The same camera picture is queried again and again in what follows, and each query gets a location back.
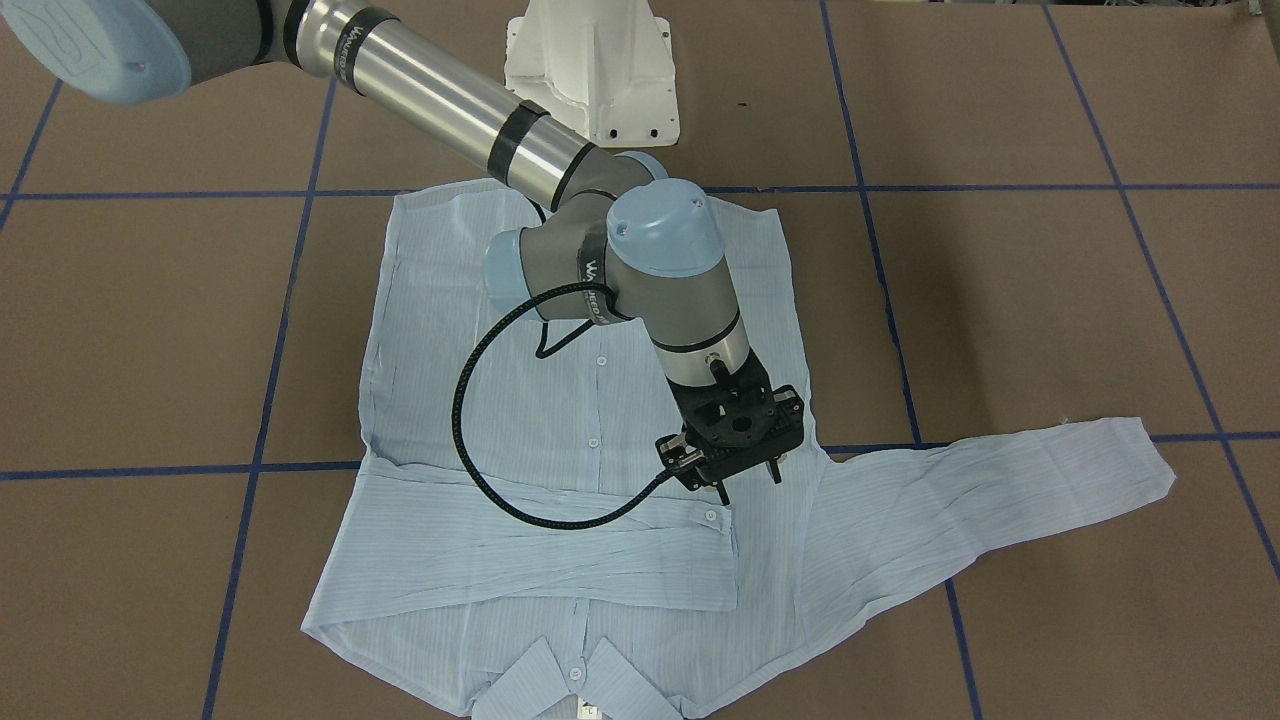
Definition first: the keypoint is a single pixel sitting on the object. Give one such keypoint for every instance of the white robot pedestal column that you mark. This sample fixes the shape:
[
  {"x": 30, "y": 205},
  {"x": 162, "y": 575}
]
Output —
[{"x": 606, "y": 69}]

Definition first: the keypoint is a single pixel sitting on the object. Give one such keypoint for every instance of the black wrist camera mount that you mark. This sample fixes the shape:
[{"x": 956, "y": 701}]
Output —
[{"x": 680, "y": 460}]

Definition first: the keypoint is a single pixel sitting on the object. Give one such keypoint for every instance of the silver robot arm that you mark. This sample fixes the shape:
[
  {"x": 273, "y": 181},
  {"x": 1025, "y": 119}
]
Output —
[{"x": 615, "y": 240}]

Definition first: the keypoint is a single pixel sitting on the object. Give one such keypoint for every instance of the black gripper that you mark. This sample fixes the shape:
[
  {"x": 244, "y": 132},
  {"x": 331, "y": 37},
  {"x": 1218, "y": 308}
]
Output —
[{"x": 792, "y": 408}]

